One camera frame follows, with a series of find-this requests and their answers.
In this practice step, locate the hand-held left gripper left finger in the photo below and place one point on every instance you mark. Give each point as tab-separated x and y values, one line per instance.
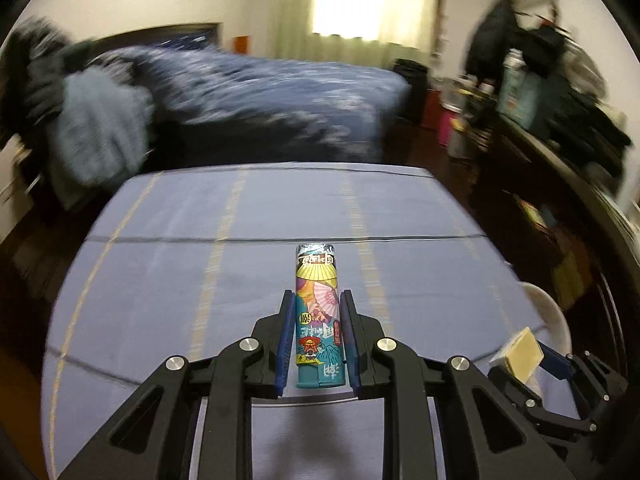
282	350

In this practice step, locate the pale window curtain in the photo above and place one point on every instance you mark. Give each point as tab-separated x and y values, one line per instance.
295	5

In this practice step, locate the cream yellow small box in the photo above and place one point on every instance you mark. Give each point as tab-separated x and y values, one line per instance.
522	357

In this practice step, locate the white drawer unit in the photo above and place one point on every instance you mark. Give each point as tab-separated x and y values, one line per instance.
12	185

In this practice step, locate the red box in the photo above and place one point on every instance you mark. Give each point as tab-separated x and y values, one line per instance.
431	110

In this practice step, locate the dark wooden headboard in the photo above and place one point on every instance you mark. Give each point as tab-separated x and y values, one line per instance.
190	30

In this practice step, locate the dark wooden cabinet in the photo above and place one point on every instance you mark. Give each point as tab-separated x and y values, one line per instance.
550	200

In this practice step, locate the dark padded jacket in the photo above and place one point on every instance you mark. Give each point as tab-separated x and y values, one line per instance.
40	70

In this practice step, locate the hanging dark coat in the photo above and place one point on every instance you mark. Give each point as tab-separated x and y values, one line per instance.
495	35

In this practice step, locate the light blue towel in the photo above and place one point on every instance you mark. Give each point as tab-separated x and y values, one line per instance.
100	125

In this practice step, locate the black suitcase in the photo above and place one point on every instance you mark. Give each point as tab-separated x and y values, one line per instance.
410	90

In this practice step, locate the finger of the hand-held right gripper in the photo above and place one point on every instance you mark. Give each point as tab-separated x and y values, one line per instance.
515	390
557	365

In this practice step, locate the blue striped tablecloth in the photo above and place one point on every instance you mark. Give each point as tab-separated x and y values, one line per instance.
200	220

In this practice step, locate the clear plastic bottle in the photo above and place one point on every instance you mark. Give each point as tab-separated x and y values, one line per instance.
512	61

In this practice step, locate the blue patterned duvet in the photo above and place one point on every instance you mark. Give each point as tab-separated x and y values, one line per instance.
275	90

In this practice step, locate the pink container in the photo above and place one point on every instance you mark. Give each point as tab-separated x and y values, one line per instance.
445	127

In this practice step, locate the small orange wall object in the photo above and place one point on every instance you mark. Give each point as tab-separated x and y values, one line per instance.
242	44

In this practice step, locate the teal printed box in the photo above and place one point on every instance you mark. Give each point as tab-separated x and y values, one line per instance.
517	97

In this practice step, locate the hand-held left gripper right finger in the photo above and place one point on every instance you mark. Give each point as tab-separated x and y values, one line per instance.
352	350

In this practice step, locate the grey container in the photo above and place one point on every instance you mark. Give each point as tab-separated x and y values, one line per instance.
459	137

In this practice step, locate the colourful teal printed can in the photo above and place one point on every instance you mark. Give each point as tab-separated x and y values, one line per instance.
320	300

